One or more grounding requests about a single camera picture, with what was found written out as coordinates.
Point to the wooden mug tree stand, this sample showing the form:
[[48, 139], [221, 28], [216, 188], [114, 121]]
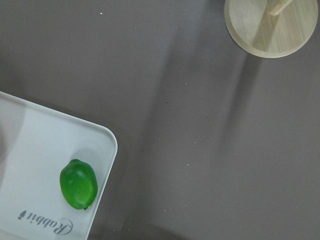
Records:
[[271, 28]]

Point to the cream plastic tray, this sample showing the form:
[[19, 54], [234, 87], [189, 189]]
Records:
[[36, 143]]

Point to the green lime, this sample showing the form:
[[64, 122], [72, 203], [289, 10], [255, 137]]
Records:
[[78, 184]]

